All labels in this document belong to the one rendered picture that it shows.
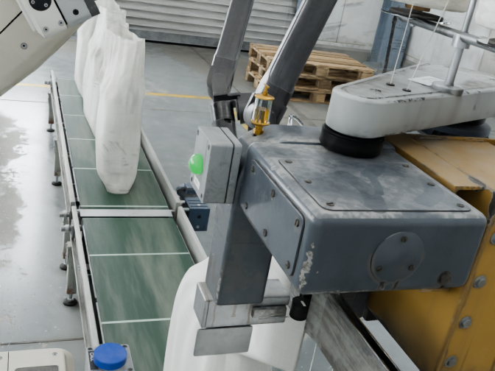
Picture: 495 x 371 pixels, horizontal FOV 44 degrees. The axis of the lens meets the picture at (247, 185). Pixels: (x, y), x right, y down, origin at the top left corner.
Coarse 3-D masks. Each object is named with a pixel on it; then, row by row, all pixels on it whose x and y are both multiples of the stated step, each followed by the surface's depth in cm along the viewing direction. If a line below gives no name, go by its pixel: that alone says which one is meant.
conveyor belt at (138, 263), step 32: (96, 224) 253; (128, 224) 257; (160, 224) 262; (96, 256) 229; (128, 256) 233; (160, 256) 237; (96, 288) 211; (128, 288) 214; (160, 288) 217; (96, 320) 208; (128, 320) 197; (160, 320) 200; (160, 352) 185
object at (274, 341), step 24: (192, 288) 141; (288, 288) 105; (192, 312) 137; (288, 312) 107; (168, 336) 155; (192, 336) 131; (264, 336) 112; (288, 336) 109; (168, 360) 154; (192, 360) 131; (216, 360) 123; (240, 360) 122; (264, 360) 113; (288, 360) 110
